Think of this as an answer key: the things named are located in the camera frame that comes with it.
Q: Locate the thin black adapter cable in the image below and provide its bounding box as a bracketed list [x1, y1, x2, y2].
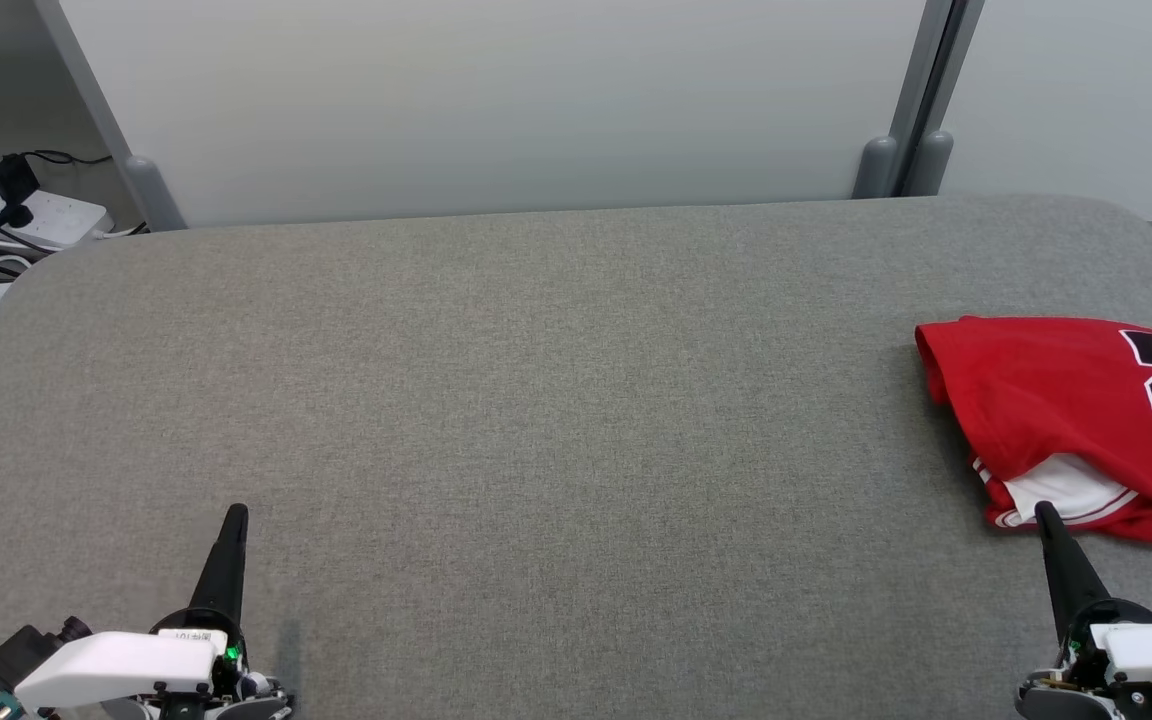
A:
[23, 149, 114, 168]

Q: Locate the dark grey partition post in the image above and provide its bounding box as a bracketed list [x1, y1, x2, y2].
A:
[903, 0, 986, 198]

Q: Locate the light grey partition post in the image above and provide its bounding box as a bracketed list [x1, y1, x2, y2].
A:
[853, 0, 958, 200]
[33, 0, 186, 234]

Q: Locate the narrow white partition panel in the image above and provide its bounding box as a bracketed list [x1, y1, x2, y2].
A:
[941, 0, 1152, 224]

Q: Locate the wide white partition panel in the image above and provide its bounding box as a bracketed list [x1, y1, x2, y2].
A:
[56, 0, 933, 231]

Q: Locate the red shirt with white sleeves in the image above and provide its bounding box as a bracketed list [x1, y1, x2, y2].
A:
[913, 314, 1152, 554]

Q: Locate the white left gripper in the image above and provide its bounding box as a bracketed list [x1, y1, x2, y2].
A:
[14, 503, 294, 720]

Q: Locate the black plug adapter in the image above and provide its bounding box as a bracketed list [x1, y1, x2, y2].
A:
[0, 154, 38, 232]

